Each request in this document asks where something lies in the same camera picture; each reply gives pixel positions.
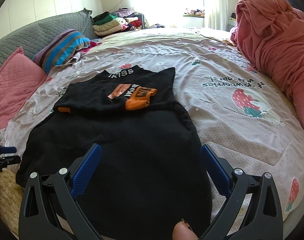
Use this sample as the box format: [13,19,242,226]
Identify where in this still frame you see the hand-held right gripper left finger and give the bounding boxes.
[18,143,104,240]

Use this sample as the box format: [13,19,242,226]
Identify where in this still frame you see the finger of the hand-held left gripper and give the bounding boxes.
[0,146,17,156]
[0,155,22,172]

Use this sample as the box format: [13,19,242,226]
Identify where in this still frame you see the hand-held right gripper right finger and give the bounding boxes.
[200,144,284,240]

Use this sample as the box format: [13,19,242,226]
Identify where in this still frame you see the black sweater with orange cuffs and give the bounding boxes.
[16,66,212,240]

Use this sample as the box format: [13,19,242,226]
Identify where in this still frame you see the pile of folded clothes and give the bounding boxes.
[91,9,145,37]

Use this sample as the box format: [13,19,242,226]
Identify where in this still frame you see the person's right hand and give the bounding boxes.
[172,221,198,240]

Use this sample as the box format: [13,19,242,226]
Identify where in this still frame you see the beige woven rug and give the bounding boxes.
[0,167,26,232]

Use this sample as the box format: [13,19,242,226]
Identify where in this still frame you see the pink quilted pillow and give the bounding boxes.
[0,46,49,133]

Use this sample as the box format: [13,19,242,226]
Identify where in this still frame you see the printed strawberry bed sheet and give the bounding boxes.
[0,26,304,230]

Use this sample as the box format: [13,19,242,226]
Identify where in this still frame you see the striped pillow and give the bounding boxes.
[32,29,90,73]

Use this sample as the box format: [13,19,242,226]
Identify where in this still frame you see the grey quilted pillow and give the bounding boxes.
[0,8,95,79]

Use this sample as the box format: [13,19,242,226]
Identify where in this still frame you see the pink bundled blanket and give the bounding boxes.
[229,0,304,140]

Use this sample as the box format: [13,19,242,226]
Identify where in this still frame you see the white side table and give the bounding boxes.
[228,12,239,31]

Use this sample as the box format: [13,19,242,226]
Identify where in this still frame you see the clutter on window sill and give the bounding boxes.
[183,8,206,18]

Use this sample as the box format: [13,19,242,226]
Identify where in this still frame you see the white curtain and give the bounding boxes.
[204,0,228,30]

